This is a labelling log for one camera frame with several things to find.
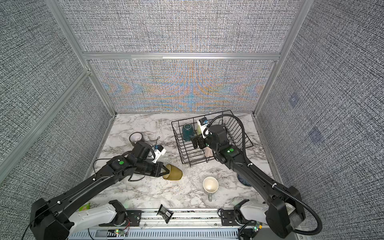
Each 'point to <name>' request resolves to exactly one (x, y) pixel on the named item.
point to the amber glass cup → (175, 173)
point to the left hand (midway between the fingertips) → (169, 173)
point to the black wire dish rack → (190, 156)
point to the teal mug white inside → (188, 131)
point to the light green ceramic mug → (199, 128)
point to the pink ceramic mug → (208, 152)
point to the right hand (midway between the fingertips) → (199, 130)
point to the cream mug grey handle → (210, 185)
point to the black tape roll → (136, 141)
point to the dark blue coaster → (243, 181)
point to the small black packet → (165, 213)
